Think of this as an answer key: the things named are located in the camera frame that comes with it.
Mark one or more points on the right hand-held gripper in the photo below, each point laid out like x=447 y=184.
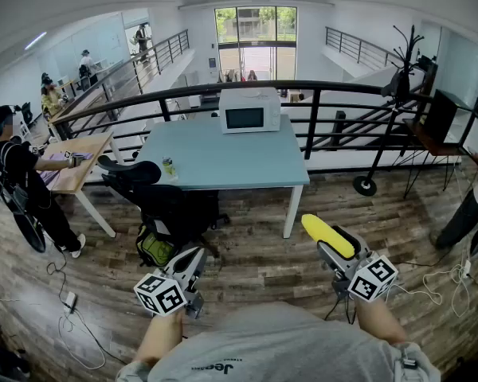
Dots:
x=372 y=279

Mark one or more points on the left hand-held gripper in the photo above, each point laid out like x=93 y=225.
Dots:
x=159 y=297

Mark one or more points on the yellow corn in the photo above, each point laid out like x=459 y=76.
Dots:
x=326 y=233

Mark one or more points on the person's right forearm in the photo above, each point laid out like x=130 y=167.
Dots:
x=376 y=318

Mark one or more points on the person's left forearm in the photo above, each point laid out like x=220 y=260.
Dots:
x=159 y=336

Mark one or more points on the green and black backpack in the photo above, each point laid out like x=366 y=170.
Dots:
x=153 y=247

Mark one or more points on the black office chair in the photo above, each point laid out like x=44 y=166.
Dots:
x=163 y=197

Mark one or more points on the green drink bottle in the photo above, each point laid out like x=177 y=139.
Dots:
x=168 y=167

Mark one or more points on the person's grey t-shirt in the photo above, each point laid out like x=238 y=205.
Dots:
x=271 y=344

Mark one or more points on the light blue table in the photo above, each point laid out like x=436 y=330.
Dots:
x=231 y=153

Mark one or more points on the white power strip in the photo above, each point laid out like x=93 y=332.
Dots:
x=467 y=268

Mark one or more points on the white power adapter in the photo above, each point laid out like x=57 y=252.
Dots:
x=70 y=301

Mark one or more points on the wooden side table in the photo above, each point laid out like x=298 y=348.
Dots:
x=430 y=137

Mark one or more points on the wooden desk with white legs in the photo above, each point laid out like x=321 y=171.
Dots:
x=87 y=149

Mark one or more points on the purple cloth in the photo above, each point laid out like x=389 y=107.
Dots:
x=53 y=173

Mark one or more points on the white microwave oven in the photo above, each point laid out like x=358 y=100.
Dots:
x=249 y=111

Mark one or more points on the black box cabinet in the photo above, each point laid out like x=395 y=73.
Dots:
x=442 y=115

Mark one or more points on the black coat rack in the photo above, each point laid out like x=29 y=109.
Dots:
x=402 y=78

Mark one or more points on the black metal railing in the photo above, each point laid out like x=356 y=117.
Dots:
x=263 y=88
x=159 y=56
x=358 y=48

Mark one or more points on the large glass window door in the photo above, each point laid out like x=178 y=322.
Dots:
x=255 y=42

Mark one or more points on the white tube ceiling light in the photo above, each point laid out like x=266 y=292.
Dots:
x=36 y=41

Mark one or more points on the blue wall sign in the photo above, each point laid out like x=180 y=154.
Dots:
x=212 y=65

